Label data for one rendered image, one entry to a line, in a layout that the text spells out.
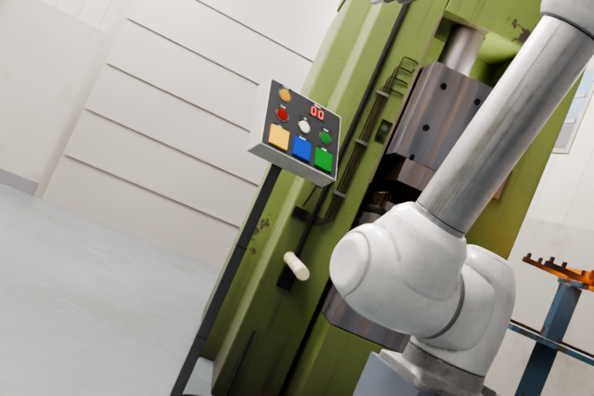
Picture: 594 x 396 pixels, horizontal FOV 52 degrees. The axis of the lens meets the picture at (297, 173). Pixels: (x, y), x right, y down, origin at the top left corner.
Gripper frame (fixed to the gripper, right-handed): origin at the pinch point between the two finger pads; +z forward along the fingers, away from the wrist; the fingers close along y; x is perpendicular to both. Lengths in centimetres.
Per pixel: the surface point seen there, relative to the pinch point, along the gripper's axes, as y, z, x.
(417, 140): -39, 29, -67
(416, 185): -56, 33, -65
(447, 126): -37, 19, -76
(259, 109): -17, 60, -13
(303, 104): -18, 52, -29
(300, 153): -35, 51, -19
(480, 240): -86, 23, -93
